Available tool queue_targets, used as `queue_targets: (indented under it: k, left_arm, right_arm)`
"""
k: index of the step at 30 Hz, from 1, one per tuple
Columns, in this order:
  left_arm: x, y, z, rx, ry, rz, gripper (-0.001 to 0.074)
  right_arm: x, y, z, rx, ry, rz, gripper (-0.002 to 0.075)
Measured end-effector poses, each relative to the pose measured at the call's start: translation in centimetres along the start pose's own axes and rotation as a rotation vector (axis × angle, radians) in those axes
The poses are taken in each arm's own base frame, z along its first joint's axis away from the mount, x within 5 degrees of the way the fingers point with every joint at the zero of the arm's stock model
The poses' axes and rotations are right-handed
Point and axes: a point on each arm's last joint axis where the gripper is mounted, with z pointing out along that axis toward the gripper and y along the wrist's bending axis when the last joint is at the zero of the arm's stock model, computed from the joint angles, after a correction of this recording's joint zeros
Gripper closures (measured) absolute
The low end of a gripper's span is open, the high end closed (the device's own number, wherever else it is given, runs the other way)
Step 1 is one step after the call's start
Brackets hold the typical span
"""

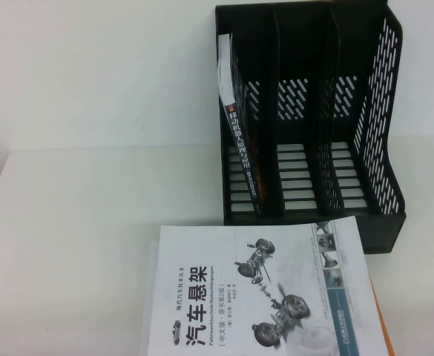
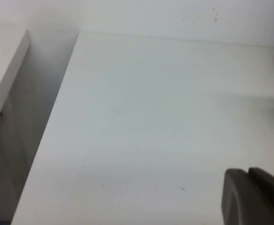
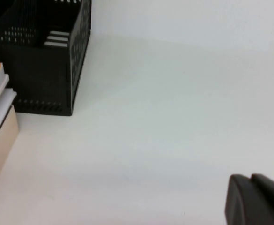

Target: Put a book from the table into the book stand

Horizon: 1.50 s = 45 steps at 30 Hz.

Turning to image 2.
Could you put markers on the white side panel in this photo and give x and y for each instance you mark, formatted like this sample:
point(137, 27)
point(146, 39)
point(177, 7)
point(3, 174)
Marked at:
point(8, 75)

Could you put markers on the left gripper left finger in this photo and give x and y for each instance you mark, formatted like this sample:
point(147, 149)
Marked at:
point(237, 199)

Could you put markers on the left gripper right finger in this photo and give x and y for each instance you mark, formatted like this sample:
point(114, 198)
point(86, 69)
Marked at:
point(272, 197)

